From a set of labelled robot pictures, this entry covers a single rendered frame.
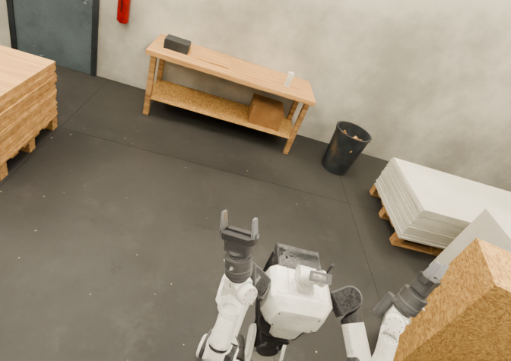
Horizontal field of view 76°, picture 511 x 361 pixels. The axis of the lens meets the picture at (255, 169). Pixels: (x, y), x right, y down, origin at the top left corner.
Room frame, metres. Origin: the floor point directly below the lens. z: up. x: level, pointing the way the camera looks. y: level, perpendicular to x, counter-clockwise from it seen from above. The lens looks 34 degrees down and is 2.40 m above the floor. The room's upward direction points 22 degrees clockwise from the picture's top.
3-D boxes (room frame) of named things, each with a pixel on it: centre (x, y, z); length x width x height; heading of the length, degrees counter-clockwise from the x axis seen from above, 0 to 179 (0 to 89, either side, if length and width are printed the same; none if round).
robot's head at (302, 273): (0.87, -0.34, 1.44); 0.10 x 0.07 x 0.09; 102
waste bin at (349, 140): (4.39, -1.08, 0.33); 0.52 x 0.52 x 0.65
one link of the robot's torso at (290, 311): (0.93, -0.34, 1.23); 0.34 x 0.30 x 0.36; 102
